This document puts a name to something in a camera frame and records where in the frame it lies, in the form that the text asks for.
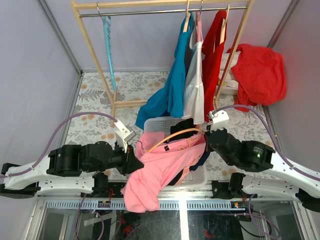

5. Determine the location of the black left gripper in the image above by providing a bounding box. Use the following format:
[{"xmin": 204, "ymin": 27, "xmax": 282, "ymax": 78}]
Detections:
[{"xmin": 86, "ymin": 141, "xmax": 146, "ymax": 178}]

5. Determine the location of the pink t shirt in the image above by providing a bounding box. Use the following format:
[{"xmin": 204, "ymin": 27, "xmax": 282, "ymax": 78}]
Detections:
[{"xmin": 121, "ymin": 131, "xmax": 206, "ymax": 213}]

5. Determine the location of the orange hanger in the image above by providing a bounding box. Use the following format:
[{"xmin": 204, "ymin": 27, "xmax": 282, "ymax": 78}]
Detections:
[{"xmin": 138, "ymin": 127, "xmax": 205, "ymax": 153}]

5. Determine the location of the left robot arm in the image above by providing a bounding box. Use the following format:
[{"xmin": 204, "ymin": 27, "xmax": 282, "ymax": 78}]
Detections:
[{"xmin": 0, "ymin": 141, "xmax": 144, "ymax": 199}]

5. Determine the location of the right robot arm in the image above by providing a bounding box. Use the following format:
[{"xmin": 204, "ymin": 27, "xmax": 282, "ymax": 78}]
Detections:
[{"xmin": 204, "ymin": 129, "xmax": 320, "ymax": 212}]

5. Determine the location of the white t shirt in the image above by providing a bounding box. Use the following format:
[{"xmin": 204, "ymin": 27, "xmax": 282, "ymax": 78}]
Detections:
[{"xmin": 182, "ymin": 12, "xmax": 205, "ymax": 125}]

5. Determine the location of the teal t shirt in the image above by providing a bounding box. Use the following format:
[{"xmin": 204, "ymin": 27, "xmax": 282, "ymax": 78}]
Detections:
[{"xmin": 135, "ymin": 12, "xmax": 195, "ymax": 130}]

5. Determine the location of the wooden hanger right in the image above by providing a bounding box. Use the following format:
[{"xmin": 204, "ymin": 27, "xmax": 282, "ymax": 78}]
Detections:
[{"xmin": 219, "ymin": 4, "xmax": 230, "ymax": 44}]

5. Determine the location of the red hanging t shirt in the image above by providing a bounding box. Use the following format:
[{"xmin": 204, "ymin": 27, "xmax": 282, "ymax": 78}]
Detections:
[{"xmin": 202, "ymin": 10, "xmax": 227, "ymax": 122}]

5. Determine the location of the pink hanger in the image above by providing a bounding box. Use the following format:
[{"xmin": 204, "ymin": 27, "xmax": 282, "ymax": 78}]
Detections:
[{"xmin": 196, "ymin": 0, "xmax": 204, "ymax": 42}]

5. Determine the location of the cream wooden hanger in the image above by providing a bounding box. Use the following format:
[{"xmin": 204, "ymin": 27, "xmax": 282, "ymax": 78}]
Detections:
[{"xmin": 183, "ymin": 0, "xmax": 190, "ymax": 33}]

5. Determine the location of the light blue hanger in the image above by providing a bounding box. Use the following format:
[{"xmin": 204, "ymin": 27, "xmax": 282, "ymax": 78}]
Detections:
[{"xmin": 96, "ymin": 2, "xmax": 117, "ymax": 91}]

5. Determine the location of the peach garment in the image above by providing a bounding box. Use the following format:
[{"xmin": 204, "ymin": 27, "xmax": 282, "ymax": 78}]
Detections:
[{"xmin": 170, "ymin": 132, "xmax": 210, "ymax": 186}]

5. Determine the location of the white laundry basket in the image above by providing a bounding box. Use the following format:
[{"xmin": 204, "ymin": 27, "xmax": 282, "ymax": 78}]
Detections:
[{"xmin": 144, "ymin": 116, "xmax": 208, "ymax": 191}]

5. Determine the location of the black garment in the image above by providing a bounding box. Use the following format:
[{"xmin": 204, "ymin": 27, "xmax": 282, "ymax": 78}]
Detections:
[{"xmin": 166, "ymin": 118, "xmax": 210, "ymax": 186}]

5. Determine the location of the wooden clothes rack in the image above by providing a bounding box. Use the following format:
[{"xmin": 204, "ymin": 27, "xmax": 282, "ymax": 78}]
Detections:
[{"xmin": 69, "ymin": 0, "xmax": 255, "ymax": 127}]

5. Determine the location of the floral mat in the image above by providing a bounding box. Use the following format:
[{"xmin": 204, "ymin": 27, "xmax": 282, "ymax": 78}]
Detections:
[{"xmin": 54, "ymin": 71, "xmax": 286, "ymax": 181}]

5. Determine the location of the red cloth pile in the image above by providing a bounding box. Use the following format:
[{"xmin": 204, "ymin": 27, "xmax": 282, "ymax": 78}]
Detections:
[{"xmin": 231, "ymin": 43, "xmax": 287, "ymax": 107}]

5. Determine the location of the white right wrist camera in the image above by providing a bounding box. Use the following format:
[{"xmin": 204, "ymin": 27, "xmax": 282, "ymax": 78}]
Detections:
[{"xmin": 207, "ymin": 110, "xmax": 230, "ymax": 133}]

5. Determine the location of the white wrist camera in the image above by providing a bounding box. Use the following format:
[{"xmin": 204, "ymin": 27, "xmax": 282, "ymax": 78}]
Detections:
[
  {"xmin": 207, "ymin": 110, "xmax": 230, "ymax": 133},
  {"xmin": 114, "ymin": 120, "xmax": 136, "ymax": 153}
]

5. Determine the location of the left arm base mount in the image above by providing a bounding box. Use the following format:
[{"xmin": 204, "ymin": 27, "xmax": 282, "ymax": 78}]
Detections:
[{"xmin": 108, "ymin": 182, "xmax": 125, "ymax": 199}]

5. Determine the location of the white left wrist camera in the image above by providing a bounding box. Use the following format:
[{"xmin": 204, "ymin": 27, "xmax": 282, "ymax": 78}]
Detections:
[{"xmin": 114, "ymin": 120, "xmax": 136, "ymax": 153}]

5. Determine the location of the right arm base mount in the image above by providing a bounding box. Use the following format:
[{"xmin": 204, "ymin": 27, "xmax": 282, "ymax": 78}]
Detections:
[{"xmin": 211, "ymin": 180, "xmax": 235, "ymax": 200}]

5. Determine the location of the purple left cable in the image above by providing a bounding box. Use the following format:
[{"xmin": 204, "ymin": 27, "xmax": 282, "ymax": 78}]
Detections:
[{"xmin": 0, "ymin": 112, "xmax": 118, "ymax": 240}]

